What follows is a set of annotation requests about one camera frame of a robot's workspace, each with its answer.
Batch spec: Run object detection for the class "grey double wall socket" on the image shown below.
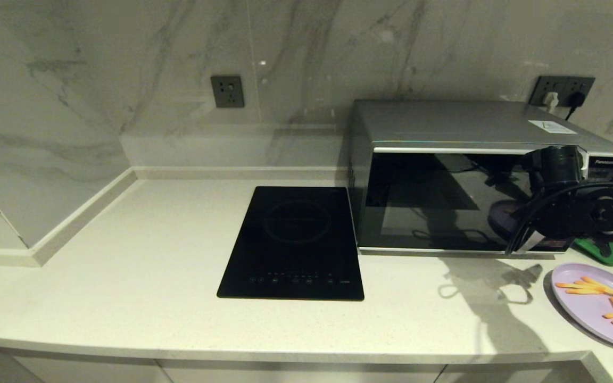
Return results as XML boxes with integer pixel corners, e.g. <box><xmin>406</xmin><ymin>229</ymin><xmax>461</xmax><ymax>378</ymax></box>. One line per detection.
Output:
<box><xmin>530</xmin><ymin>76</ymin><xmax>595</xmax><ymax>107</ymax></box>

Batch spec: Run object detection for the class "black induction cooktop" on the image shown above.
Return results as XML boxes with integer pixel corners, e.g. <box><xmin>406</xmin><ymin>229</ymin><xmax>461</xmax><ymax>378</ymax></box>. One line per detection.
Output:
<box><xmin>217</xmin><ymin>186</ymin><xmax>365</xmax><ymax>302</ymax></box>

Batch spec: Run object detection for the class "purple round plate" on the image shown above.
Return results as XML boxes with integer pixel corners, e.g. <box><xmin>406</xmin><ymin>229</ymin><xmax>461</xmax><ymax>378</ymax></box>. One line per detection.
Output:
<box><xmin>550</xmin><ymin>263</ymin><xmax>613</xmax><ymax>351</ymax></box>

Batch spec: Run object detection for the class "grey single wall socket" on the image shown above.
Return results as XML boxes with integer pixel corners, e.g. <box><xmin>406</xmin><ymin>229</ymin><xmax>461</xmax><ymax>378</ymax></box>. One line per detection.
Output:
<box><xmin>211</xmin><ymin>76</ymin><xmax>245</xmax><ymax>109</ymax></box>

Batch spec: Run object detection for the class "white counter cabinet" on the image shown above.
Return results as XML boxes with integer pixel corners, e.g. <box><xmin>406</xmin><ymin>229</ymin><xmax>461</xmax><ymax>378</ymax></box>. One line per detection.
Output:
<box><xmin>0</xmin><ymin>343</ymin><xmax>613</xmax><ymax>383</ymax></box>

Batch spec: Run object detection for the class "silver microwave oven body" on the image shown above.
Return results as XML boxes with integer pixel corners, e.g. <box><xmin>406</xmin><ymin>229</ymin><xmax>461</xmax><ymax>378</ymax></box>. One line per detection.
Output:
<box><xmin>348</xmin><ymin>100</ymin><xmax>613</xmax><ymax>260</ymax></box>

